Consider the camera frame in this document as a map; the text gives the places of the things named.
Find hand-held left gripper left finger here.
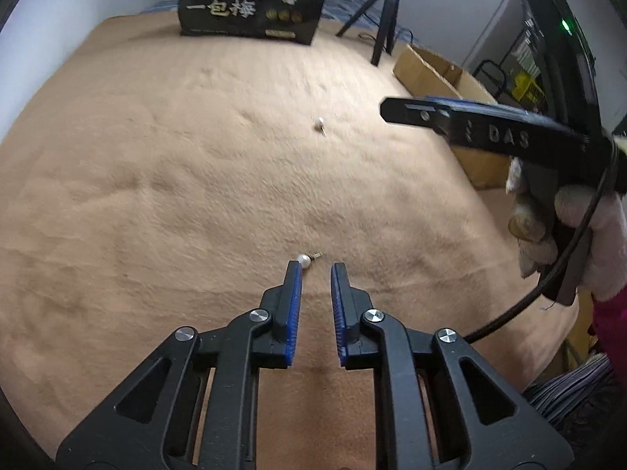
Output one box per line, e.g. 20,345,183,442
55,260,303,470

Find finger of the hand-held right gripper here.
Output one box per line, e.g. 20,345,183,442
380,96,495,134

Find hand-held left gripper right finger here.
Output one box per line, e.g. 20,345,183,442
330,262,575,470

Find cardboard box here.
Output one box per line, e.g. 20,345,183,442
393,44,513,189

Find person's right forearm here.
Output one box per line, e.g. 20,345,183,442
590,286,627,358

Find person's right hand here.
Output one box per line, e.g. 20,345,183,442
506,157,627,302

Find yellow box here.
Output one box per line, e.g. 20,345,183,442
512,71,545,105

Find black clothes rack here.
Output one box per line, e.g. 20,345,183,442
473,56,510,103

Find black tripod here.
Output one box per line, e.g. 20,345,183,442
336,0,405,67

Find black snack bag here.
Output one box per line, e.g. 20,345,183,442
177,0,328,46

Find striped grey clothing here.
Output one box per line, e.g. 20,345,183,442
522,355,627,439

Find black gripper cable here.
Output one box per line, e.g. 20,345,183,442
463,154,619,344

